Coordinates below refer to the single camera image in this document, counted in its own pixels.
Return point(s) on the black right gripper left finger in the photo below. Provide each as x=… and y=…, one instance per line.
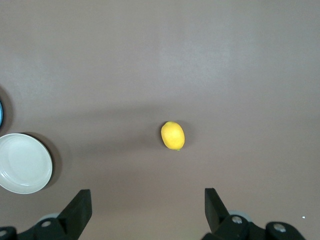
x=72, y=217

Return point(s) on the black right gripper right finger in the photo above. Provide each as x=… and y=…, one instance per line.
x=217, y=217

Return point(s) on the yellow lemon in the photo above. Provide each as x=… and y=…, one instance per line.
x=172, y=136

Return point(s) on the beige round plate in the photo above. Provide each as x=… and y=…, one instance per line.
x=22, y=162

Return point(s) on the blue round plate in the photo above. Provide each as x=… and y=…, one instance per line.
x=1, y=113

